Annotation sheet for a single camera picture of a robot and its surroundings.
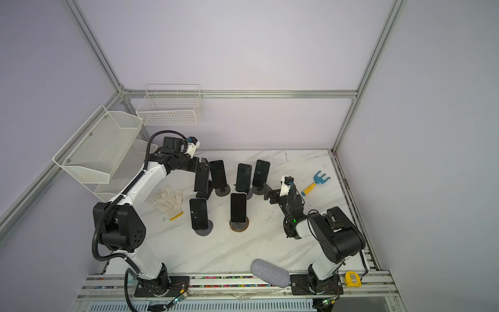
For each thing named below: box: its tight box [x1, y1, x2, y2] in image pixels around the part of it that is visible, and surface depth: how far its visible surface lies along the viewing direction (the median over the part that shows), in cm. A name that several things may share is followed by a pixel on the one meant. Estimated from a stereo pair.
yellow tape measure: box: [345, 270, 362, 287], surface depth 76 cm
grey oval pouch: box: [250, 258, 291, 288], surface depth 76 cm
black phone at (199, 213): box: [189, 198, 208, 231], surface depth 83 cm
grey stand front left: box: [194, 219, 214, 236], surface depth 89 cm
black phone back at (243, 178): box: [235, 163, 253, 194], surface depth 95 cm
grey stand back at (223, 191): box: [215, 183, 231, 197], surface depth 103 cm
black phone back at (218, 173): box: [209, 159, 227, 188], surface depth 97 cm
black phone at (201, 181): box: [194, 167, 210, 194], surface depth 97 cm
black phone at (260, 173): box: [252, 159, 271, 189], surface depth 97 cm
